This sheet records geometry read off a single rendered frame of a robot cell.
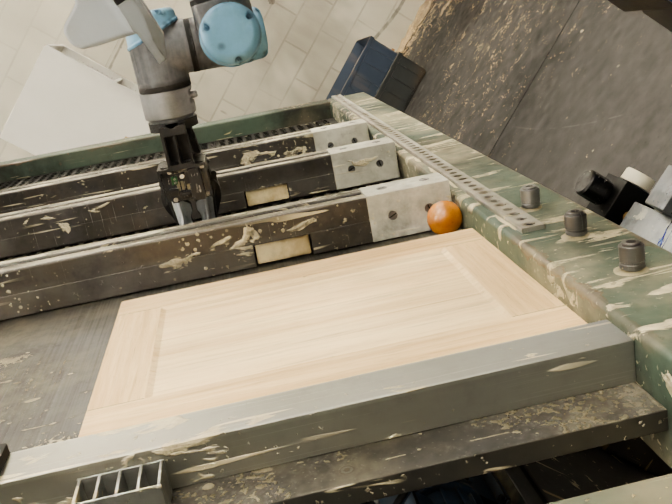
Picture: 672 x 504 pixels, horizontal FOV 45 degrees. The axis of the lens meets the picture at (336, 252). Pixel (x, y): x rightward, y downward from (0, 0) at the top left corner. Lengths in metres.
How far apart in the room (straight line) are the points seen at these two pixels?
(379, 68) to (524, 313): 4.51
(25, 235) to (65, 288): 0.40
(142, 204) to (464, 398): 0.98
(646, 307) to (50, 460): 0.52
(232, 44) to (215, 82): 5.17
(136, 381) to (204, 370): 0.07
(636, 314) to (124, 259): 0.72
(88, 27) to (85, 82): 4.22
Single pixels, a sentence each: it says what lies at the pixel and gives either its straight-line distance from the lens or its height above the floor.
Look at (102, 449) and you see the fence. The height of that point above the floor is 1.25.
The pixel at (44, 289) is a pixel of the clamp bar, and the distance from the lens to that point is 1.22.
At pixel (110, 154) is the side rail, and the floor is 1.41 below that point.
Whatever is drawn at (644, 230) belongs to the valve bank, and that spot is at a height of 0.74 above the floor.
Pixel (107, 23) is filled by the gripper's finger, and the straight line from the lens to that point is 0.63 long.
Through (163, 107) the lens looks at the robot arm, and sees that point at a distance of 1.19.
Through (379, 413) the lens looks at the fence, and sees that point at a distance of 0.68.
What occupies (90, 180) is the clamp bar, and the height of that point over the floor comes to 1.40.
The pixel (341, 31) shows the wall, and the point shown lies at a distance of 6.29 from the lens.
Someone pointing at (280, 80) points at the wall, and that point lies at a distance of 6.23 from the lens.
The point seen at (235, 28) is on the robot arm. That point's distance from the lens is 1.04.
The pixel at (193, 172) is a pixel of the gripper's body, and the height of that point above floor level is 1.25.
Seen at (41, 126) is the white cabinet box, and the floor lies 1.88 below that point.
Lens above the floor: 1.33
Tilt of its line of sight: 15 degrees down
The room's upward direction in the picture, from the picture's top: 63 degrees counter-clockwise
